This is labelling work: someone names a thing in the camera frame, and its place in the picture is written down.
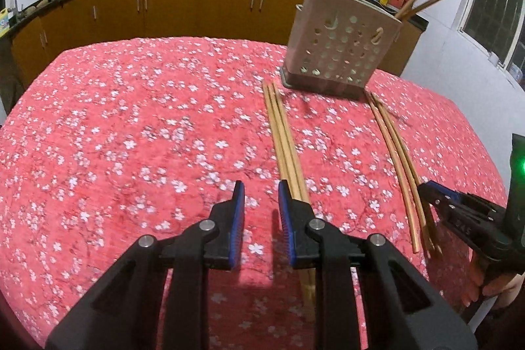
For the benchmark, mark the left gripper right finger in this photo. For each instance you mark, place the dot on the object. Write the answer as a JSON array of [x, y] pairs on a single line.
[[401, 309]]

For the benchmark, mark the right barred window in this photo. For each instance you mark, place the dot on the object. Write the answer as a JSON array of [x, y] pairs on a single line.
[[493, 26]]

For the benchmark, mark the wooden chopstick six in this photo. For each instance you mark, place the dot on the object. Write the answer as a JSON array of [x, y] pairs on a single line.
[[422, 227]]

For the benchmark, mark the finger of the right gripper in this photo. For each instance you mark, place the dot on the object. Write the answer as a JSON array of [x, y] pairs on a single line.
[[455, 207]]

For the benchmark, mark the beige perforated utensil holder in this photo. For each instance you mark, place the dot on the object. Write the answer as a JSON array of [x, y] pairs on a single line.
[[335, 46]]

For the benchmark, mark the yellow detergent bottle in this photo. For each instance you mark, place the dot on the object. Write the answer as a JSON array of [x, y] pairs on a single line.
[[4, 21]]

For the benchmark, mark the wooden chopstick eight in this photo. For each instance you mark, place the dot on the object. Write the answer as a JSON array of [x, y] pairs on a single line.
[[410, 13]]

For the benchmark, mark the wooden chopstick four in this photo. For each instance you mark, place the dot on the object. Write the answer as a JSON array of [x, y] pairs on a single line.
[[297, 168]]

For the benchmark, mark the red floral tablecloth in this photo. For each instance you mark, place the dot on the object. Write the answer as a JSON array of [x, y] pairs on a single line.
[[114, 141]]

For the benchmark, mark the lower wooden cabinets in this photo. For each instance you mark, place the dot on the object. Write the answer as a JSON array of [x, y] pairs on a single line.
[[28, 48]]

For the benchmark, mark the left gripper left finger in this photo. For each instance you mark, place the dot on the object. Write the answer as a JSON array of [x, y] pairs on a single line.
[[155, 294]]

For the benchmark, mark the person's right hand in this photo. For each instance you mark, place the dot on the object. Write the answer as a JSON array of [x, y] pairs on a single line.
[[506, 286]]

